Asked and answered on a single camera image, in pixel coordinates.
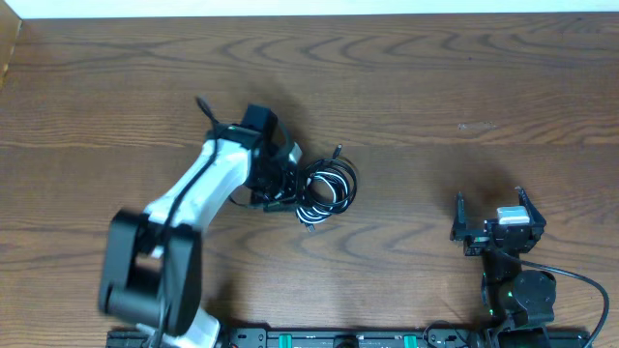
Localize black camera cable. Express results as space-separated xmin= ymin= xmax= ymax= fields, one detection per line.
xmin=154 ymin=95 xmax=223 ymax=348
xmin=497 ymin=248 xmax=610 ymax=348

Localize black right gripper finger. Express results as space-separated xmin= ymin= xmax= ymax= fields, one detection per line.
xmin=516 ymin=187 xmax=545 ymax=225
xmin=453 ymin=192 xmax=467 ymax=232

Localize black right camera cable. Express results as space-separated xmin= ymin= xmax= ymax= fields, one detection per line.
xmin=497 ymin=248 xmax=610 ymax=348

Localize black usb cable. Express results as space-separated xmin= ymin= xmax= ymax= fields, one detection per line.
xmin=226 ymin=143 xmax=360 ymax=234

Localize black left camera cable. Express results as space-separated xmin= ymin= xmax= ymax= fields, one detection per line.
xmin=154 ymin=95 xmax=223 ymax=348

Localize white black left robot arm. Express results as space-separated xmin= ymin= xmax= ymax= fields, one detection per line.
xmin=98 ymin=125 xmax=301 ymax=347

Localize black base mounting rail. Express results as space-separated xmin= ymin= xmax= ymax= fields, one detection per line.
xmin=104 ymin=327 xmax=589 ymax=348

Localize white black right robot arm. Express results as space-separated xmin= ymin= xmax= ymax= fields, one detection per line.
xmin=450 ymin=187 xmax=556 ymax=347

